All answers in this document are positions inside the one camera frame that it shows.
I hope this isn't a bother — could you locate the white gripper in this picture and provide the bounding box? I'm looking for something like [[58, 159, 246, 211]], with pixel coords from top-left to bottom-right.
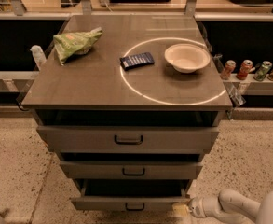
[[172, 197, 207, 218]]

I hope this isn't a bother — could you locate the grey drawer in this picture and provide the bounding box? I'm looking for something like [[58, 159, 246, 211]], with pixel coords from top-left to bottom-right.
[[71, 179, 189, 212], [60, 161, 202, 180], [37, 126, 219, 154]]

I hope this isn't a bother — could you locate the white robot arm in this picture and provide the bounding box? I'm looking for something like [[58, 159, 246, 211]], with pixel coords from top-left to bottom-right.
[[172, 189, 273, 224]]

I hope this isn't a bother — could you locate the grey drawer cabinet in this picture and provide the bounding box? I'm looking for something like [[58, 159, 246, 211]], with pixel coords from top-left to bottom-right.
[[20, 14, 233, 203]]

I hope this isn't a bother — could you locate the clear plastic side holder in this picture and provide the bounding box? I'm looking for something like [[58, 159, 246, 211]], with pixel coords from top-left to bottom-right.
[[213, 54, 245, 107]]

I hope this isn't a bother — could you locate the red soda can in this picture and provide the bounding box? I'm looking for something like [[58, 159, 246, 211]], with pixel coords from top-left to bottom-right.
[[220, 60, 236, 80]]

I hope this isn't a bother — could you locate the orange soda can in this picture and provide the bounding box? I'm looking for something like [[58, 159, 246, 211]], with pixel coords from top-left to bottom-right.
[[236, 60, 253, 80]]

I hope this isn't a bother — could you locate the white bowl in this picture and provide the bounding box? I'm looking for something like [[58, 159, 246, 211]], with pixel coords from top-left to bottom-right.
[[164, 44, 211, 74]]

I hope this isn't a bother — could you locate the dark blue snack packet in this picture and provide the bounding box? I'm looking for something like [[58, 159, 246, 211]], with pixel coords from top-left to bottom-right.
[[120, 52, 155, 71]]

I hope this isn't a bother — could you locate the green soda can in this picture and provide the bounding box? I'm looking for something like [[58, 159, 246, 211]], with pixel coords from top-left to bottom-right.
[[253, 61, 272, 81]]

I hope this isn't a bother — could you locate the green chip bag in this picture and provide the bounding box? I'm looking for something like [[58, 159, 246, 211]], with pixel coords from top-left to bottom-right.
[[53, 27, 102, 65]]

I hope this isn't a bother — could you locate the white plastic bottle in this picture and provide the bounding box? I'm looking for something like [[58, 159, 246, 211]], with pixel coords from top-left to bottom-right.
[[30, 45, 47, 68]]

